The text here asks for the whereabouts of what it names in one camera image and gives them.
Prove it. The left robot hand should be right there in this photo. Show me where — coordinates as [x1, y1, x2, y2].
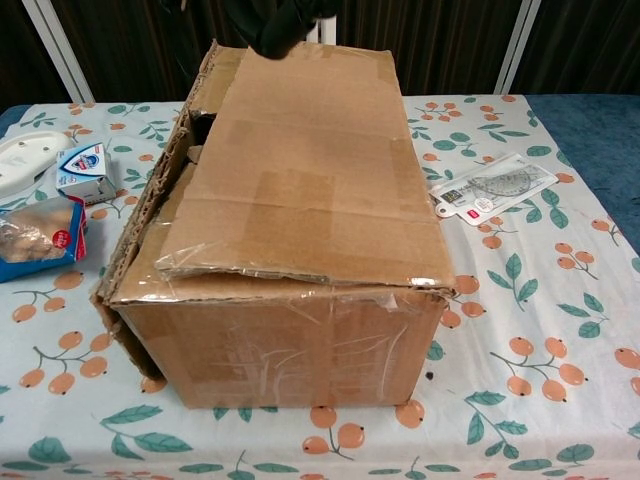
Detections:
[233, 0, 324, 62]

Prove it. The clear protractor ruler set pack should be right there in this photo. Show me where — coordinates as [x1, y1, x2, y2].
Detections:
[428, 152, 557, 221]

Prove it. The blue snack bag with biscuits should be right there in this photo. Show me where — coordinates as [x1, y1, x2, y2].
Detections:
[0, 195, 90, 284]

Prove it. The dark pleated curtain panel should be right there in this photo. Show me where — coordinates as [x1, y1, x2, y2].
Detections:
[47, 0, 271, 104]
[319, 0, 524, 96]
[509, 0, 640, 96]
[0, 0, 81, 114]

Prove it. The white oval plastic dish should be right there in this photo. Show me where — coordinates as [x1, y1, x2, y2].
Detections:
[0, 131, 76, 201]

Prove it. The white frame post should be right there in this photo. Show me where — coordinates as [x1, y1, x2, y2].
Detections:
[492, 0, 544, 96]
[305, 13, 337, 47]
[22, 0, 94, 104]

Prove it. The floral orange fruit tablecloth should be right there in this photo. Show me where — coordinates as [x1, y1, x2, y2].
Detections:
[0, 94, 640, 480]

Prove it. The brown cardboard shipping box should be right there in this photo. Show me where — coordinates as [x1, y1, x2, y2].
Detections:
[88, 37, 459, 411]

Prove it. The blue white soap box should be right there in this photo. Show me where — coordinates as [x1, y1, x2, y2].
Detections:
[53, 142, 117, 206]

